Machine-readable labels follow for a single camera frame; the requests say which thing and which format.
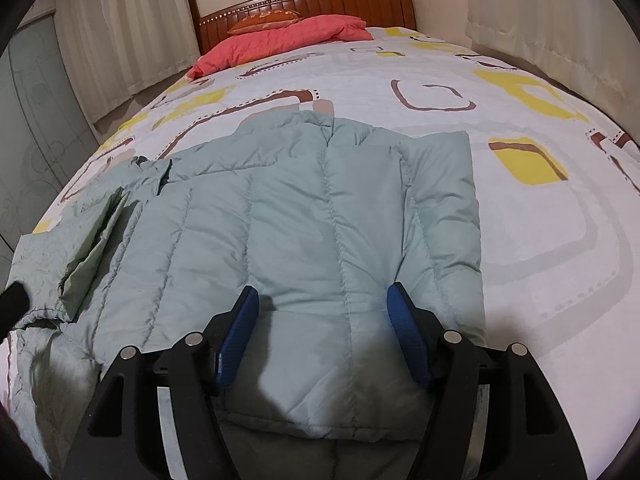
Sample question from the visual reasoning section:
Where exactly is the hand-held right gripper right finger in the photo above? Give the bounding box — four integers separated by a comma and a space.
386, 281, 588, 480

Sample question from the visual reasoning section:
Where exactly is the wardrobe with frosted glass doors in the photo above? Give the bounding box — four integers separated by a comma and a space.
0, 12, 101, 261

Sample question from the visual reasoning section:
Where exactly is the orange pillow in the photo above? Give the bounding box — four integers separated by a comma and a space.
227, 10, 305, 36

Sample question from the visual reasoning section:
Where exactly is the white patterned bed sheet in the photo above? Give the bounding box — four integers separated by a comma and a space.
0, 25, 640, 480

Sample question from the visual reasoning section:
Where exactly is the light green puffer jacket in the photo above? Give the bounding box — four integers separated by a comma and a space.
9, 111, 488, 480

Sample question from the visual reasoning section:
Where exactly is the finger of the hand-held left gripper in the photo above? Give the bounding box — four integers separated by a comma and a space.
0, 282, 32, 342

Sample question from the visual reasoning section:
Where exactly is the brown wooden headboard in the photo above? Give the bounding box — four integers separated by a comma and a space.
198, 0, 418, 56

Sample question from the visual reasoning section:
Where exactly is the white pleated curtain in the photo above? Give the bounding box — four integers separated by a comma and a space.
465, 0, 640, 111
52, 0, 201, 126

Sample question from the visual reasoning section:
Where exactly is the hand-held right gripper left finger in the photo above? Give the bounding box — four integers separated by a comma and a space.
65, 285, 261, 480

